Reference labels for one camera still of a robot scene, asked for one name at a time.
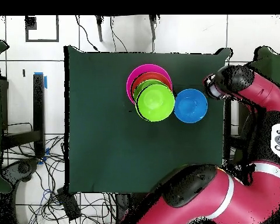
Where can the large pink bowl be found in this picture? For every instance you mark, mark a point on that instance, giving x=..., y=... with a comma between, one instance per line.
x=144, y=68

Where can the black power strip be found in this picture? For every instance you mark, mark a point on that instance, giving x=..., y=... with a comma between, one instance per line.
x=68, y=205

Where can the black stand leg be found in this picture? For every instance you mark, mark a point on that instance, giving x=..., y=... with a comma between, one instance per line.
x=99, y=28
x=152, y=25

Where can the black metal stand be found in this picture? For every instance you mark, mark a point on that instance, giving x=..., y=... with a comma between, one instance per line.
x=39, y=105

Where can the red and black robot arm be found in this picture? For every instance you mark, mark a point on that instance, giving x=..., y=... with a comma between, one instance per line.
x=247, y=198

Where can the light blue bowl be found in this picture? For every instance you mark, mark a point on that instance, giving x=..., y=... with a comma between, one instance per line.
x=190, y=106

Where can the dark green tablecloth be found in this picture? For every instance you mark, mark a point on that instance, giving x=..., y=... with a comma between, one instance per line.
x=95, y=151

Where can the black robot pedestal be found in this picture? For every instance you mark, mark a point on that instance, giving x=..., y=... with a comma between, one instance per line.
x=121, y=205

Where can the orange bowl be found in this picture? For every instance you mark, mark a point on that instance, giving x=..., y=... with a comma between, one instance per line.
x=149, y=75

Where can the green bowl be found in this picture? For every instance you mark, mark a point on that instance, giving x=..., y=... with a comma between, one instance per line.
x=155, y=102
x=142, y=84

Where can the grey square frame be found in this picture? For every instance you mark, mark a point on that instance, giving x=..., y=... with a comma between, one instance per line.
x=42, y=40

